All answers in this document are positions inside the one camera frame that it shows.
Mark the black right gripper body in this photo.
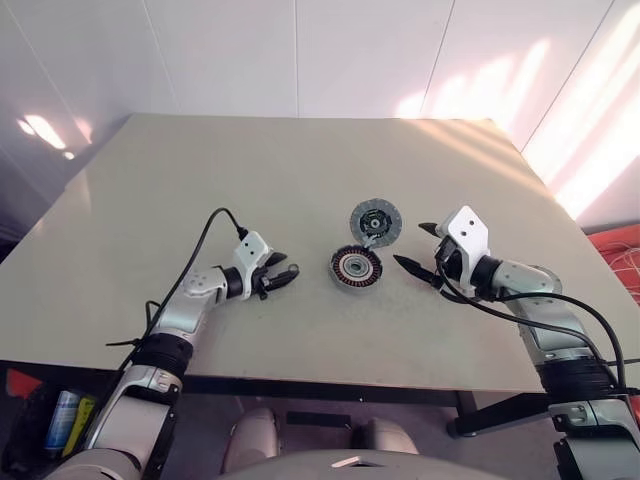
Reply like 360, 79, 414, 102
433, 236, 469, 292

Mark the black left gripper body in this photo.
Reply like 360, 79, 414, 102
248, 258, 281, 302

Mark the grey round motor lid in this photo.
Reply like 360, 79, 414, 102
348, 197, 396, 250

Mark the round motor housing with windings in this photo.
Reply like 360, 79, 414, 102
327, 243, 386, 295

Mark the black flat floor plate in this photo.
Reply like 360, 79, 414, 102
286, 410, 352, 429

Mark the rounded beige robot left foot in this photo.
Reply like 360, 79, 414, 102
229, 406, 280, 469

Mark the rounded beige robot foot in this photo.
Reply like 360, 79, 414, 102
229, 406, 280, 469
351, 416, 419, 457

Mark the rounded beige robot right foot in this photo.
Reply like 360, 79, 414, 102
351, 416, 419, 457

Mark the grey robot torso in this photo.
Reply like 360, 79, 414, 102
49, 446, 569, 480

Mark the yellow bottle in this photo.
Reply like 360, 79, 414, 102
61, 394, 97, 457

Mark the blue spray can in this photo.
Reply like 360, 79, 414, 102
45, 389, 82, 452

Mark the small red object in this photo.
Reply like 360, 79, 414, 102
4, 367, 45, 402

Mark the black bag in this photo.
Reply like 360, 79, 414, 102
0, 369, 66, 480

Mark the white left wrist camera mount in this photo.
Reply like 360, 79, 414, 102
231, 230, 272, 302

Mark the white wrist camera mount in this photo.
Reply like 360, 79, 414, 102
441, 204, 492, 297
231, 230, 272, 302

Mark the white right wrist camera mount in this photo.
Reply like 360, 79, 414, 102
441, 204, 492, 297

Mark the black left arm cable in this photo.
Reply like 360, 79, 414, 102
116, 207, 250, 382

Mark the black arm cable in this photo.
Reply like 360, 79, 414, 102
433, 258, 627, 397
116, 207, 250, 382

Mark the black table frame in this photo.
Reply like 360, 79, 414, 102
187, 374, 554, 440

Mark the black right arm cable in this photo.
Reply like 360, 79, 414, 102
433, 258, 627, 397

